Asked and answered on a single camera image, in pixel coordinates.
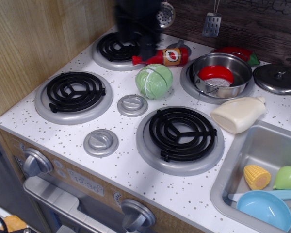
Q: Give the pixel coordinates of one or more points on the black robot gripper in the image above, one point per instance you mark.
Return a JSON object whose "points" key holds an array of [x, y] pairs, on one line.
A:
{"points": [[137, 19]]}

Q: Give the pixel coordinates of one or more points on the small steel pan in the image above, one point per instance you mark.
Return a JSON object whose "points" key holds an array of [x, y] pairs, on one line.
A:
{"points": [[240, 69]]}

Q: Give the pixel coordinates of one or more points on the red toy ketchup bottle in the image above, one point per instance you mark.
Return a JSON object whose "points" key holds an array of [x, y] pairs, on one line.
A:
{"points": [[166, 57]]}

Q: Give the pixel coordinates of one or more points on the back silver stovetop knob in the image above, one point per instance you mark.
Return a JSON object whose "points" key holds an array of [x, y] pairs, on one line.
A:
{"points": [[180, 44]]}

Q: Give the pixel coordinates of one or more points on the silver stovetop knob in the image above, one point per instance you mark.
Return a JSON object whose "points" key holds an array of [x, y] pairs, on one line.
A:
{"points": [[180, 44], [100, 143], [132, 105]]}

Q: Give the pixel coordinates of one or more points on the hanging steel skimmer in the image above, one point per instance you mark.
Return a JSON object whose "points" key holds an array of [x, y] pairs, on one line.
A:
{"points": [[166, 15]]}

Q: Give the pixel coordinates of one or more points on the green toy cabbage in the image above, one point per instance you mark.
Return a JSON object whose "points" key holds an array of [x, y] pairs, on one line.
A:
{"points": [[154, 80]]}

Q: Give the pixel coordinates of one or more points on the back left black burner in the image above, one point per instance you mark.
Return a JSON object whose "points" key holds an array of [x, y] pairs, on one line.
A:
{"points": [[111, 53]]}

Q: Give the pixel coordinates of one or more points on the black burner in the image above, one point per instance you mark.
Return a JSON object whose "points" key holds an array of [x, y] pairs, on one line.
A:
{"points": [[74, 97], [180, 141], [111, 53]]}

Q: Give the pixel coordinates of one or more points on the upper silver stovetop knob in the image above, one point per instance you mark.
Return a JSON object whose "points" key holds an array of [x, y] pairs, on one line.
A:
{"points": [[132, 105]]}

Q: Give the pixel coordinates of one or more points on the hanging steel spatula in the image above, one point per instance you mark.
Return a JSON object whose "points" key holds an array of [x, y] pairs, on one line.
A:
{"points": [[212, 22]]}

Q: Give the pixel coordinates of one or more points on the front left black burner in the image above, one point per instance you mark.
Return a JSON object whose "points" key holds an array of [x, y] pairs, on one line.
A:
{"points": [[74, 97]]}

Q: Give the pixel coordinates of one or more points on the front right black burner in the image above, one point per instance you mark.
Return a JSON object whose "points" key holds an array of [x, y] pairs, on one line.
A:
{"points": [[180, 141]]}

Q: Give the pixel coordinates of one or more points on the red toy chili pepper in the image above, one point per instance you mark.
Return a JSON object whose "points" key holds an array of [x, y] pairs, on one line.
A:
{"points": [[245, 54]]}

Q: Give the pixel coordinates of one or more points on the lower silver stovetop knob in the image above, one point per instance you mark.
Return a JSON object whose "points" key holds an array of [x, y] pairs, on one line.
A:
{"points": [[100, 143]]}

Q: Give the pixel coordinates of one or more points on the cream toy mayonnaise bottle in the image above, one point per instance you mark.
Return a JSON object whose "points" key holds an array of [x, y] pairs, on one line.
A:
{"points": [[238, 115]]}

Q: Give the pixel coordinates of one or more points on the steel pot lid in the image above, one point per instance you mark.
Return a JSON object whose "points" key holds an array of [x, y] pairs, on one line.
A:
{"points": [[272, 78]]}

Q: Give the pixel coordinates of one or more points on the left silver oven knob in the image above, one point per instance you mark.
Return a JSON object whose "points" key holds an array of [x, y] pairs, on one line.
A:
{"points": [[36, 163]]}

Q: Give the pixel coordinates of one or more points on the silver oven knob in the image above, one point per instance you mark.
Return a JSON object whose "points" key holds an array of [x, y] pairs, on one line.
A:
{"points": [[137, 217], [36, 163]]}

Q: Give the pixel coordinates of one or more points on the right silver oven knob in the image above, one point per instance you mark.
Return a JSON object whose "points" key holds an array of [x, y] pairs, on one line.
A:
{"points": [[137, 217]]}

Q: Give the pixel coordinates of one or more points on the yellow toy corn cob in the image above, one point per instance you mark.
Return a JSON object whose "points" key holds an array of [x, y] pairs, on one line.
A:
{"points": [[256, 177]]}

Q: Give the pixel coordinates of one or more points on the steel sink basin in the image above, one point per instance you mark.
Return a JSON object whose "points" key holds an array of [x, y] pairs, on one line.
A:
{"points": [[264, 145]]}

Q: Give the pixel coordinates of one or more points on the green toy pear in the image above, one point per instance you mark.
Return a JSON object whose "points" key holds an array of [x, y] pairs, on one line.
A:
{"points": [[283, 178]]}

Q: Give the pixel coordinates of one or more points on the light blue toy ladle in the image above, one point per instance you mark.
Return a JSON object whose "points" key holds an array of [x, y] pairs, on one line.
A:
{"points": [[267, 206]]}

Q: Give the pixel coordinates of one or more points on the orange toy object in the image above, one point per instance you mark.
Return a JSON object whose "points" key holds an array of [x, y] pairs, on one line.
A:
{"points": [[14, 223]]}

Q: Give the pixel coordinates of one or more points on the silver oven door handle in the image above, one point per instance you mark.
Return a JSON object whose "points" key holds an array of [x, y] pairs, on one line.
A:
{"points": [[75, 209]]}

